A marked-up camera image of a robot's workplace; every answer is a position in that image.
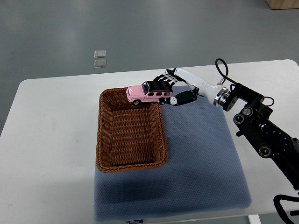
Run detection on white table leg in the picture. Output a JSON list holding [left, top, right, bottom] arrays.
[[248, 214, 261, 224]]

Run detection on pink toy car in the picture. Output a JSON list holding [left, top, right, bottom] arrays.
[[126, 81, 173, 105]]

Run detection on wooden cabinet corner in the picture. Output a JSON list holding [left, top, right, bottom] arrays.
[[266, 0, 299, 10]]

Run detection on floor socket plate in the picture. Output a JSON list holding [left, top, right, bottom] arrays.
[[94, 58, 107, 68], [94, 49, 106, 58]]

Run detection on blue textured mat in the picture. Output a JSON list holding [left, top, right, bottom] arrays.
[[94, 99, 251, 222]]

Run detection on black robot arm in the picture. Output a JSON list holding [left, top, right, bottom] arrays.
[[216, 73, 299, 190]]

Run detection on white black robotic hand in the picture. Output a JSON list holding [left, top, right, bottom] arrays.
[[154, 68, 229, 106]]

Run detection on upper floor socket plate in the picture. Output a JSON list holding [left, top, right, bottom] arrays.
[[94, 49, 106, 58]]

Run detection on brown wicker basket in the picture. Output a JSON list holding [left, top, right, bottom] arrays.
[[96, 88, 168, 173]]

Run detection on lower floor socket plate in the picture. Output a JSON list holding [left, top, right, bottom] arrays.
[[94, 58, 107, 68]]

